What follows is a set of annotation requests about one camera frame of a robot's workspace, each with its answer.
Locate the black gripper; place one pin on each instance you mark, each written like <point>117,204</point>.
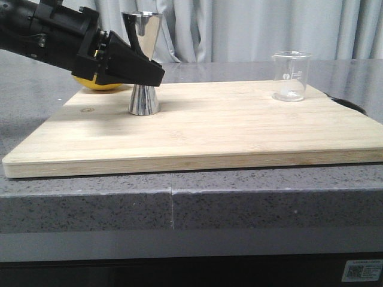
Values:
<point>57,35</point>

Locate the yellow lemon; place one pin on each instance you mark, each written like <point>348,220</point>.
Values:
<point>90,84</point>

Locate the grey curtain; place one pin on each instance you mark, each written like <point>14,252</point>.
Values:
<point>252,31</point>

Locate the steel double jigger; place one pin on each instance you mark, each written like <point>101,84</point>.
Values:
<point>142,28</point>

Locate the QR code sticker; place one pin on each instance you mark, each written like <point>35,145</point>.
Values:
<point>368,270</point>

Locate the wooden cutting board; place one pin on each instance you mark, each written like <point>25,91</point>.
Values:
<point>200,126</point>

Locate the clear glass beaker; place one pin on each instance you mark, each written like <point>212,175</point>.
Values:
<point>291,74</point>

